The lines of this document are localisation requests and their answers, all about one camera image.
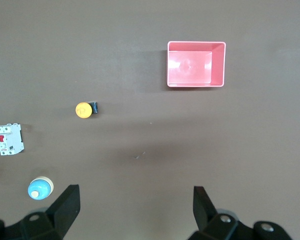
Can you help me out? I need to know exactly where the pink plastic box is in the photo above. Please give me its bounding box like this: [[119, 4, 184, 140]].
[[166, 40, 227, 88]]

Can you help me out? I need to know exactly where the white circuit breaker red switch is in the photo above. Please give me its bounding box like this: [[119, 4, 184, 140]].
[[0, 123, 25, 156]]

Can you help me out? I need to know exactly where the yellow push button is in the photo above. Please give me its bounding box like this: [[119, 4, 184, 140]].
[[75, 101, 99, 119]]

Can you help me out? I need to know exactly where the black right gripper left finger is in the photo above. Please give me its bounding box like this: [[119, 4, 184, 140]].
[[4, 184, 81, 240]]

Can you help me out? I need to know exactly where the blue call bell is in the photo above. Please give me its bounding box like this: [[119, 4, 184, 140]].
[[27, 176, 55, 201]]

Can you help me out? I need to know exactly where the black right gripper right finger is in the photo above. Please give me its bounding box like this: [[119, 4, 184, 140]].
[[188, 186, 253, 240]]

